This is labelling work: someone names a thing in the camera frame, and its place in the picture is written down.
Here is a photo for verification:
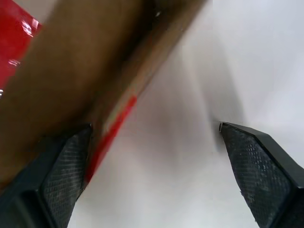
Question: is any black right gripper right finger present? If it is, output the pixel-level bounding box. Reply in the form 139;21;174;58
218;122;304;228

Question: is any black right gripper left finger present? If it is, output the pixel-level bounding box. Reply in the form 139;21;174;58
0;123;93;228

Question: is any brown cardboard box red tape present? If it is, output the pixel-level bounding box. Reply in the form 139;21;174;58
0;0;211;190

